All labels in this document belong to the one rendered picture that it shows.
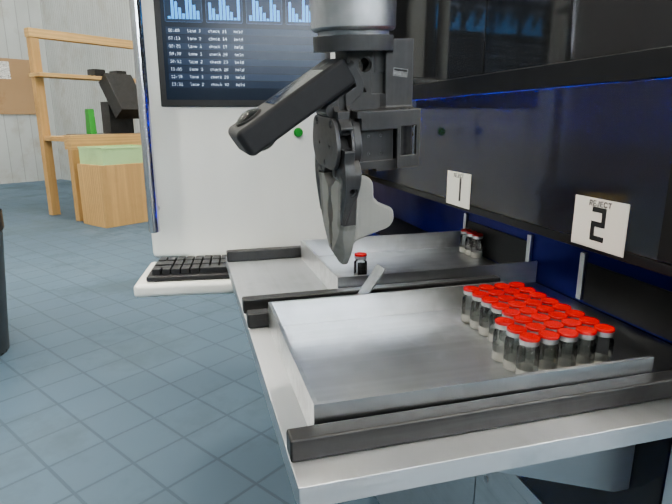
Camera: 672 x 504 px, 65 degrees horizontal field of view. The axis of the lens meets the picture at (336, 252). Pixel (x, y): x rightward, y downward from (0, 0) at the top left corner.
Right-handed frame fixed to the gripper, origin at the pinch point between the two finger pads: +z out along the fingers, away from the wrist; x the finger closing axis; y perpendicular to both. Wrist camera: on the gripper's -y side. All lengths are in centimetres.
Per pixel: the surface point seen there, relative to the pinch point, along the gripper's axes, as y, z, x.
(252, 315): -6.7, 12.2, 13.8
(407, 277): 18.3, 13.3, 19.9
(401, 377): 5.1, 12.8, -4.9
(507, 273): 35.6, 14.9, 18.7
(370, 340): 5.8, 13.8, 4.9
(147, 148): -17, 0, 81
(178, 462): -21, 110, 110
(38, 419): -71, 112, 156
